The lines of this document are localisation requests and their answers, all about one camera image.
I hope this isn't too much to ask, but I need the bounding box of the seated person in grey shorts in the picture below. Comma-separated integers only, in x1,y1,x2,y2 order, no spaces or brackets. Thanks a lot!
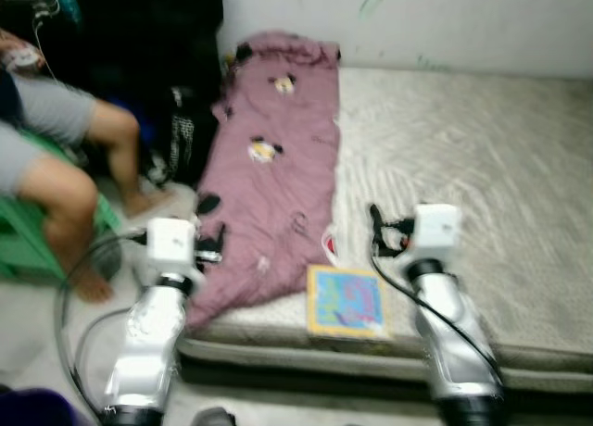
0,28,177,302

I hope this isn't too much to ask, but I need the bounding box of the black bag with white print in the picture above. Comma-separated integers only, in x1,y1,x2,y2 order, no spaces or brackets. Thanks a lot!
165,85,219,186

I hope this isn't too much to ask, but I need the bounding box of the colourful children's book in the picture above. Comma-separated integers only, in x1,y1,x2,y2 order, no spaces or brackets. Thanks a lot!
306,264,392,341

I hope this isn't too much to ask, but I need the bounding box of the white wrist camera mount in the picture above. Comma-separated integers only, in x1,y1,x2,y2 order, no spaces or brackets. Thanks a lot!
146,218,197,279
412,204,461,260

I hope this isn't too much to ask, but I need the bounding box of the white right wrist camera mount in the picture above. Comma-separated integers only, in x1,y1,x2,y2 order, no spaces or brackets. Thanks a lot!
412,204,461,260

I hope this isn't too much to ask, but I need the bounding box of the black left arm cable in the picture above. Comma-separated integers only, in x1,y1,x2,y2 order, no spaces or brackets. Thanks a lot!
74,306,131,390

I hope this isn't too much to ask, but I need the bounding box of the pink cartoon print blanket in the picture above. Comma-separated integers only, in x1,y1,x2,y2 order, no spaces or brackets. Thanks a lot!
185,31,342,330

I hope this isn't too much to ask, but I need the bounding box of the green plastic stool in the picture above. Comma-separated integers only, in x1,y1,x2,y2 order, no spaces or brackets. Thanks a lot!
0,134,121,279

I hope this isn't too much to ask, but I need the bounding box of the white quilted mattress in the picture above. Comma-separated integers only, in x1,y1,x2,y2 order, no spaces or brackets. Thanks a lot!
181,65,593,395

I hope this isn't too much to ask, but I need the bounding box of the grey robot left leg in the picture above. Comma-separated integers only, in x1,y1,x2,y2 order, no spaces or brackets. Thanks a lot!
190,407,237,426

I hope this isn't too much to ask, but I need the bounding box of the black left wrist camera cable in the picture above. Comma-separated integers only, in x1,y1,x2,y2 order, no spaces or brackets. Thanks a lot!
56,233,149,418

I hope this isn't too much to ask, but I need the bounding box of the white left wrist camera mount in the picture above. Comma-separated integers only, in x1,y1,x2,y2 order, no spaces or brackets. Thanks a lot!
146,218,197,279

